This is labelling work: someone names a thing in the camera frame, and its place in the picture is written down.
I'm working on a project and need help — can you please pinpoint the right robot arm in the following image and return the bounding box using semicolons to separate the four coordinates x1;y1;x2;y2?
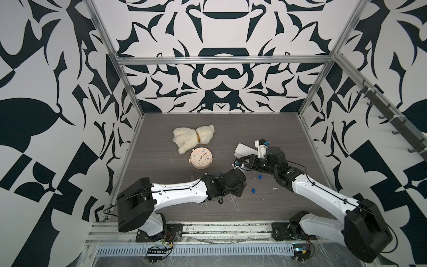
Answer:
234;144;394;263

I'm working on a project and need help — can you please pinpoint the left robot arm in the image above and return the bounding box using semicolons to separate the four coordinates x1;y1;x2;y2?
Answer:
104;169;247;240

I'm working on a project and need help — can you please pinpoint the white rectangular box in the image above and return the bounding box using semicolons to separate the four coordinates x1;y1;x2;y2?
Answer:
234;143;258;158

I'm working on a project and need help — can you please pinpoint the pink round alarm clock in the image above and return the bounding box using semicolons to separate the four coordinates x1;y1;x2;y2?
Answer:
189;148;213;170

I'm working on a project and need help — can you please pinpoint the cream plush dog toy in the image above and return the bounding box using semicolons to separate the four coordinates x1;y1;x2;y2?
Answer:
173;125;215;155

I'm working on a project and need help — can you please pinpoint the right electronics board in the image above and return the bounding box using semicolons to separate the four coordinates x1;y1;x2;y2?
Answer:
292;240;315;262

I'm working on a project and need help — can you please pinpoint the electronics board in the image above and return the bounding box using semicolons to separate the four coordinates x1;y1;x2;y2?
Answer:
292;240;315;262
145;242;174;264

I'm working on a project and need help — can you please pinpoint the left electronics board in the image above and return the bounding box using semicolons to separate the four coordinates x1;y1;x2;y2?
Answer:
145;242;174;264

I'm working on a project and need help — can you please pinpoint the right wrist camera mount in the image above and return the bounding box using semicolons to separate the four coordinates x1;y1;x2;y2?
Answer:
255;139;270;159

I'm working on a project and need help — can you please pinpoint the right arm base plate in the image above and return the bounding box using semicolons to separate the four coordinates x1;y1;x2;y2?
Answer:
271;222;318;241

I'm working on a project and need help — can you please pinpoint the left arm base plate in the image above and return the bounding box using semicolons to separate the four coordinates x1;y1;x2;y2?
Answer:
135;222;183;243

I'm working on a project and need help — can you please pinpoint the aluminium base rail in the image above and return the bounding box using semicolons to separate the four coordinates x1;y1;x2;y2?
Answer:
85;220;369;248

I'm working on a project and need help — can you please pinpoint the wall hook rack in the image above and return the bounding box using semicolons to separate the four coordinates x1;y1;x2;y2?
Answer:
358;80;427;161

